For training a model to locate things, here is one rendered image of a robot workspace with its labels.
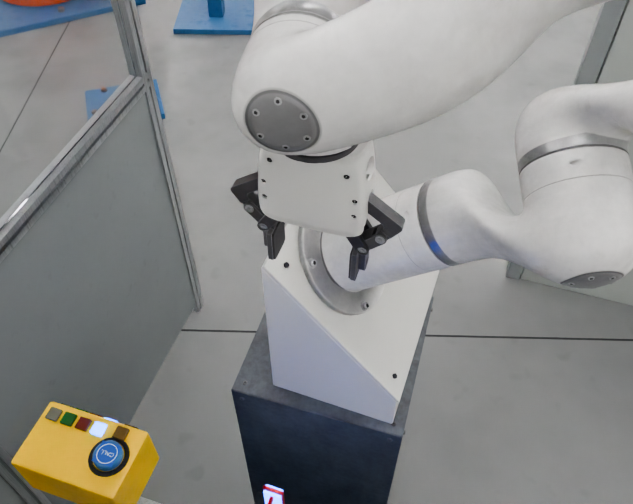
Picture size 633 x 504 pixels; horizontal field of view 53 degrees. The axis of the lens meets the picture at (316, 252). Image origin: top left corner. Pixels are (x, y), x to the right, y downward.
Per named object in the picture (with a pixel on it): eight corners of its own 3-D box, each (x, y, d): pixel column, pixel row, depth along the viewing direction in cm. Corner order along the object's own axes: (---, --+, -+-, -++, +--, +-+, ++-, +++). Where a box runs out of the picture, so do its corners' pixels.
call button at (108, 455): (89, 467, 87) (85, 462, 85) (104, 440, 89) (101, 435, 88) (115, 476, 86) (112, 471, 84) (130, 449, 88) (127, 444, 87)
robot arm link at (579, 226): (464, 192, 91) (638, 132, 76) (478, 319, 86) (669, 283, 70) (413, 168, 83) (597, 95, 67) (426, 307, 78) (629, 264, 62)
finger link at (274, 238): (283, 193, 61) (285, 239, 67) (252, 186, 62) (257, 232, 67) (271, 216, 59) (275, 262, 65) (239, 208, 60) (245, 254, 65)
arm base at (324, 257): (316, 170, 98) (414, 126, 86) (390, 239, 108) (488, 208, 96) (282, 272, 88) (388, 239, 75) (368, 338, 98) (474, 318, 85)
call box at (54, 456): (34, 491, 94) (7, 462, 86) (71, 430, 101) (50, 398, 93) (130, 526, 91) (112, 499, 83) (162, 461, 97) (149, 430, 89)
